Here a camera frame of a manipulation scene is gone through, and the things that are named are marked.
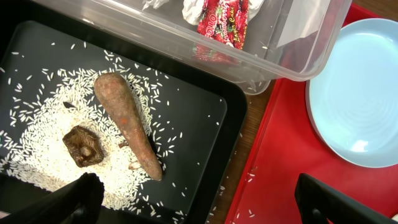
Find brown food scrap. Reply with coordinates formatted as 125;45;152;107
62;126;104;167

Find clear plastic waste bin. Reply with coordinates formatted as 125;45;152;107
43;0;351;95

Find brown carrot piece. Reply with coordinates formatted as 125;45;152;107
94;73;162;181

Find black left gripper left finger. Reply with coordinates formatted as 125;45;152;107
1;173;104;224

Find white crumpled paper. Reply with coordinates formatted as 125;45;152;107
142;0;265;26

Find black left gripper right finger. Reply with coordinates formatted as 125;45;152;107
295;173;397;224

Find red snack wrapper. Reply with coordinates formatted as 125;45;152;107
197;0;249;50

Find red serving tray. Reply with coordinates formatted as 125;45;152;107
226;5;397;223

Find black waste tray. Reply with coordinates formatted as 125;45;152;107
1;1;247;223

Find white rice grains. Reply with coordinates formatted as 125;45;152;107
0;42;218;223

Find large light blue plate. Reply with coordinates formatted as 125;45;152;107
306;18;397;168

